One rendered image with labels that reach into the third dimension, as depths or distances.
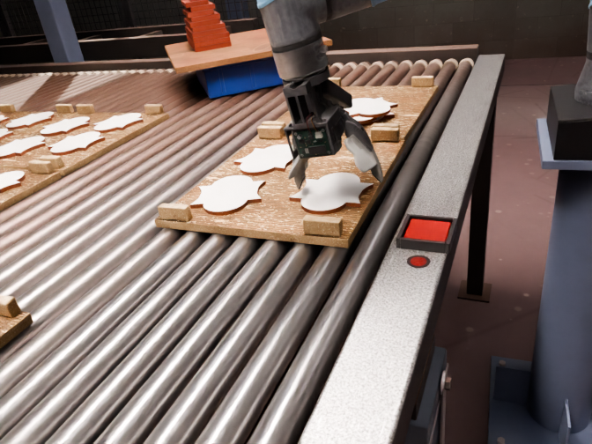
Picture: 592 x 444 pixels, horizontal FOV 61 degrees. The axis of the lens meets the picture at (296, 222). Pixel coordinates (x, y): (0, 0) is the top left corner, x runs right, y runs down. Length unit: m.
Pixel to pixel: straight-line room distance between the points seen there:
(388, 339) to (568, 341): 0.94
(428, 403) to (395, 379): 0.10
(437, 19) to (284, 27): 5.20
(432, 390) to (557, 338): 0.87
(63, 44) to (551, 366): 2.42
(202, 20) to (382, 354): 1.44
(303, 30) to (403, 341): 0.43
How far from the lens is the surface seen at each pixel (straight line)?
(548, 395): 1.65
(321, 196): 0.85
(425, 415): 0.64
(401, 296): 0.66
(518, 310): 2.14
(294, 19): 0.73
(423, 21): 5.92
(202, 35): 1.83
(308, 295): 0.67
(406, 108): 1.30
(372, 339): 0.60
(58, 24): 2.79
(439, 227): 0.78
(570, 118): 1.15
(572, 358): 1.53
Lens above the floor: 1.32
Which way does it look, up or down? 29 degrees down
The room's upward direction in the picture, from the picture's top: 8 degrees counter-clockwise
